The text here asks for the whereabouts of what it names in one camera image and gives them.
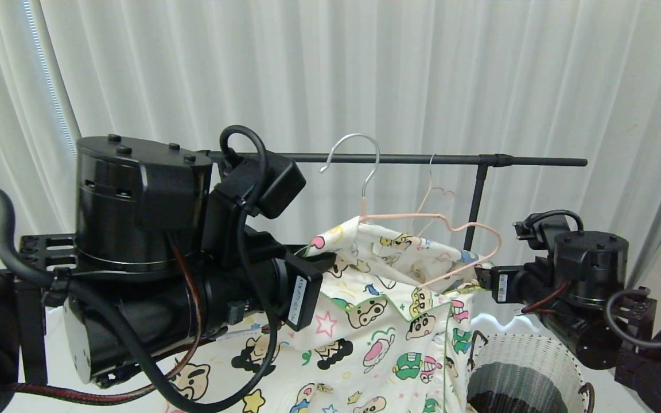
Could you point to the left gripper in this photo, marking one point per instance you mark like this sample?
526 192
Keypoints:
164 321

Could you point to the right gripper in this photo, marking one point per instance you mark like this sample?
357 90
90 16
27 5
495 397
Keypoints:
531 289

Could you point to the cream printed garment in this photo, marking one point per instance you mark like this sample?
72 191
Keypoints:
365 344

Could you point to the pink clothes hanger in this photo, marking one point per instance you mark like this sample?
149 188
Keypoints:
431 175
364 207

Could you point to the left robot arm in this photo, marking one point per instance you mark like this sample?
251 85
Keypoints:
135 201

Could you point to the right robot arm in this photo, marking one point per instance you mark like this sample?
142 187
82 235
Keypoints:
588 264

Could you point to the white laundry basket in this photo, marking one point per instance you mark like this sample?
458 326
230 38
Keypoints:
525 350

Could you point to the black clothes rack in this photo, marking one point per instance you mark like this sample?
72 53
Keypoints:
399 158

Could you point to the white curtain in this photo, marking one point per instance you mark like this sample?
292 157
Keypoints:
479 69

